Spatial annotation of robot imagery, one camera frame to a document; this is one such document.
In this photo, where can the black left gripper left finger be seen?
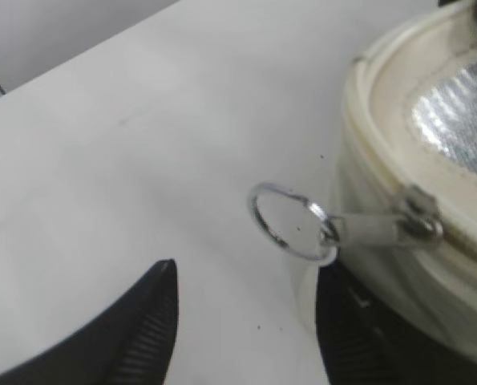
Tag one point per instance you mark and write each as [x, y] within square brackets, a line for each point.
[131, 342]

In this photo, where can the silver zipper pull with ring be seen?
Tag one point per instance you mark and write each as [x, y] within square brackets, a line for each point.
[412, 221]

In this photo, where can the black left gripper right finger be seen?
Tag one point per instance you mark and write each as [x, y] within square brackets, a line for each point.
[363, 341]

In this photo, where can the cream fabric zipper bag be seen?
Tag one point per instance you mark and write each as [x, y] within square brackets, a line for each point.
[410, 118]

